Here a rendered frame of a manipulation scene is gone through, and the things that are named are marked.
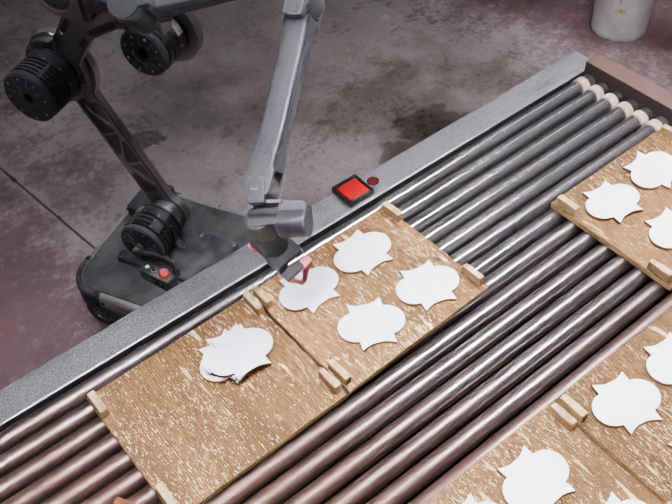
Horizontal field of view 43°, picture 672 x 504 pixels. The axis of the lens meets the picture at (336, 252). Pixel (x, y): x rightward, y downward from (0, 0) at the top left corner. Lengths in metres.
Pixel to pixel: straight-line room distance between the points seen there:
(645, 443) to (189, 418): 0.89
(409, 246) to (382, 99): 1.98
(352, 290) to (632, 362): 0.61
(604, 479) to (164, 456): 0.84
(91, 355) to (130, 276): 1.07
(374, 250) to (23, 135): 2.42
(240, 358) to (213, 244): 1.23
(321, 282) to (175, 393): 0.41
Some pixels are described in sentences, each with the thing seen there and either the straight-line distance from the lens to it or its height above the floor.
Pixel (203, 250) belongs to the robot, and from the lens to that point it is 2.99.
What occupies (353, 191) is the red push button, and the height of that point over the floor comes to 0.93.
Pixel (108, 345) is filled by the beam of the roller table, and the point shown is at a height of 0.92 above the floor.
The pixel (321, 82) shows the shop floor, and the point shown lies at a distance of 4.05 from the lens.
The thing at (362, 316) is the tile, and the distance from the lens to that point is 1.87.
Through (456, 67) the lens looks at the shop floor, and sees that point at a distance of 4.12.
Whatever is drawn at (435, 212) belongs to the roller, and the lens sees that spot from 2.11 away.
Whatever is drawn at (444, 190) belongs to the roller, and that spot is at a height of 0.91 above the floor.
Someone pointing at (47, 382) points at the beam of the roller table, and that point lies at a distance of 1.95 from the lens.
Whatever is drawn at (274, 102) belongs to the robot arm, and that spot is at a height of 1.38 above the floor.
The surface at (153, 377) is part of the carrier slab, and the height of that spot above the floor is 0.94.
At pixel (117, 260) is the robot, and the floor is 0.24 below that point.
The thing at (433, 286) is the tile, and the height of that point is 0.94.
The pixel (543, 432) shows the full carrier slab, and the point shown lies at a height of 0.94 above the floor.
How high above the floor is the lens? 2.43
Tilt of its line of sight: 48 degrees down
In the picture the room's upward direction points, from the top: 5 degrees counter-clockwise
